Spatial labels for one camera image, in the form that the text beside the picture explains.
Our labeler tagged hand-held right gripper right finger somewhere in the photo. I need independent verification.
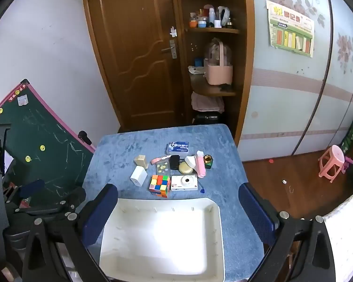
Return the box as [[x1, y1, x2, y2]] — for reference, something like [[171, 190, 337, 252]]
[[238, 182, 334, 282]]

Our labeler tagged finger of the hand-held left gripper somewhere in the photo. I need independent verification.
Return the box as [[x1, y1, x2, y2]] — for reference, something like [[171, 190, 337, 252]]
[[6, 186, 87, 222], [4, 179, 46, 204]]

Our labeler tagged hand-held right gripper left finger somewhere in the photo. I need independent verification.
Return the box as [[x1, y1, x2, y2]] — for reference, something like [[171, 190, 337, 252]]
[[22, 184, 119, 282]]

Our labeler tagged white power adapter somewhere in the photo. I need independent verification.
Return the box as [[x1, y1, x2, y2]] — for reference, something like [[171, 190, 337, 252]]
[[130, 165, 148, 187]]

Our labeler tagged colourful puzzle cube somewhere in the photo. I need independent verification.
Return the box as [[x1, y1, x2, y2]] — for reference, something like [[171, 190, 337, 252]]
[[149, 175, 171, 199]]

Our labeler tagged white plastic tray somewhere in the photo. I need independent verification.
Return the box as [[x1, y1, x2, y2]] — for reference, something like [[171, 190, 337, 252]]
[[99, 197, 225, 282]]

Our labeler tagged beige block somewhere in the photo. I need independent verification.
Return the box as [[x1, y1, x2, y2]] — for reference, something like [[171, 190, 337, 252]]
[[134, 155, 149, 169]]

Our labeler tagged pink tube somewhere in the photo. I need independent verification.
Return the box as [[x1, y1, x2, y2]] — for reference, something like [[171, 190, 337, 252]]
[[196, 151, 206, 178]]

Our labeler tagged blue medicine box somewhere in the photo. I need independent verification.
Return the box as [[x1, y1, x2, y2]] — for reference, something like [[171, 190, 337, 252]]
[[166, 141, 191, 156]]

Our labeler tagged black clamp knob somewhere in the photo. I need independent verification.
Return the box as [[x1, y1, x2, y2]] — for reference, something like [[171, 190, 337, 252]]
[[78, 131, 92, 146]]

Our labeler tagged blue tablecloth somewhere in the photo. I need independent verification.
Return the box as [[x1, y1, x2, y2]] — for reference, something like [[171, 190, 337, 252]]
[[82, 123, 265, 282]]

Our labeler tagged clear sticker card case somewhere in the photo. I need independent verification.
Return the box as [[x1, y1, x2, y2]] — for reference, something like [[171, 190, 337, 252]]
[[156, 160, 170, 177]]

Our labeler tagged pink tape roll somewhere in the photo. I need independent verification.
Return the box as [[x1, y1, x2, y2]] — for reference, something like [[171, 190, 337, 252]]
[[151, 155, 171, 165]]

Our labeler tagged round gold compact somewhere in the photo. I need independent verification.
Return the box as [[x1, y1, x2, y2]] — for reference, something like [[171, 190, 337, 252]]
[[178, 162, 194, 175]]

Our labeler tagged white lace cloth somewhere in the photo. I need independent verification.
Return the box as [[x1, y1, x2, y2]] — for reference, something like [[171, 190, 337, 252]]
[[323, 188, 353, 282]]

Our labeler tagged pink plastic stool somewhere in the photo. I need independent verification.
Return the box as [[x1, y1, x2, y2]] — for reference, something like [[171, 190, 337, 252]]
[[318, 145, 345, 180]]

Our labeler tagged black case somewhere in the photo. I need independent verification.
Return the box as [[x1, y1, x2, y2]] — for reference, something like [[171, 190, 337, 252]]
[[192, 112, 220, 125]]

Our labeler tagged floral sliding wardrobe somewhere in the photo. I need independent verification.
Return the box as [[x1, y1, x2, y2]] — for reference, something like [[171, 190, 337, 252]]
[[238, 0, 353, 162]]

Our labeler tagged folded pink cloth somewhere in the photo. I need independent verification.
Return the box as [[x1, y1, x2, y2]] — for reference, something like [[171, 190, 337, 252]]
[[191, 92, 225, 114]]

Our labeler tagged green printed bag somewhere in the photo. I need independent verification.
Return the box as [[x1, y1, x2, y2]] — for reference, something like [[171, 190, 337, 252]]
[[341, 116, 353, 155]]

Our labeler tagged brown wooden door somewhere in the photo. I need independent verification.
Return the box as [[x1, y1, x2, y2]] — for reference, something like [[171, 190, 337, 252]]
[[82, 0, 184, 131]]

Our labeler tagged wooden corner shelf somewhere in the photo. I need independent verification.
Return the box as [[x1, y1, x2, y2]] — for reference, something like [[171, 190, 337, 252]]
[[176, 0, 255, 147]]

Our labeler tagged group of cosmetic bottles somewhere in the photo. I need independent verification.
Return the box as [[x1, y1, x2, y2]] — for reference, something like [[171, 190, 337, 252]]
[[189, 4, 234, 29]]

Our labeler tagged green chalkboard with pink frame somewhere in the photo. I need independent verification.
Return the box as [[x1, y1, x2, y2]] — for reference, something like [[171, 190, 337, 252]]
[[0, 79, 96, 190]]

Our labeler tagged white toy camera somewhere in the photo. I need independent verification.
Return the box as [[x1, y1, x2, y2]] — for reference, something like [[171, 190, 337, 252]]
[[171, 174, 198, 191]]

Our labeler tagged pink basket with handle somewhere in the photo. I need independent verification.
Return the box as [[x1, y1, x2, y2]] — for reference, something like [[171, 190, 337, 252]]
[[204, 41, 234, 86]]

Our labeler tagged metal door handle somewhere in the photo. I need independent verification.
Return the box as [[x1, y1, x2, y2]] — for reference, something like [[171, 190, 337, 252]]
[[161, 39, 177, 59]]

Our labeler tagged wall poster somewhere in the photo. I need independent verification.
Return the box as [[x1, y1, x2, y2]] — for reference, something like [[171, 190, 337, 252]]
[[265, 0, 315, 58]]

